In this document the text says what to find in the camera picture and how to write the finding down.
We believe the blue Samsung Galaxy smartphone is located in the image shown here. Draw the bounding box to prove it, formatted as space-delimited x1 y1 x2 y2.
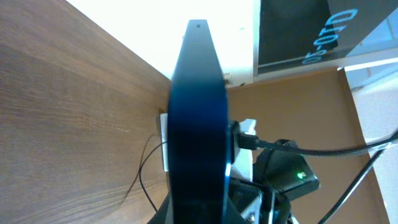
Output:
167 20 231 223

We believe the black USB charging cable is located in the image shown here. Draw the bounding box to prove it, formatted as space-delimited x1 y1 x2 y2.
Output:
138 141 169 213

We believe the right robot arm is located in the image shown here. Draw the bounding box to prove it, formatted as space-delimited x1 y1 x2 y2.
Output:
229 136 320 223

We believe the white power strip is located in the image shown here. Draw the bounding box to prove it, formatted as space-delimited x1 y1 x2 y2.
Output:
160 113 169 172

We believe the dark glass window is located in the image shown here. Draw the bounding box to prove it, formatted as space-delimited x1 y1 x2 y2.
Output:
257 0 397 74

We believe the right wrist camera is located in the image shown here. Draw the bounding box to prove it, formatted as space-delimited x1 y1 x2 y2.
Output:
230 119 257 182

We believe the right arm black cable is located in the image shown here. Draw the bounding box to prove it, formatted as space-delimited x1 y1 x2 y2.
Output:
238 127 398 224

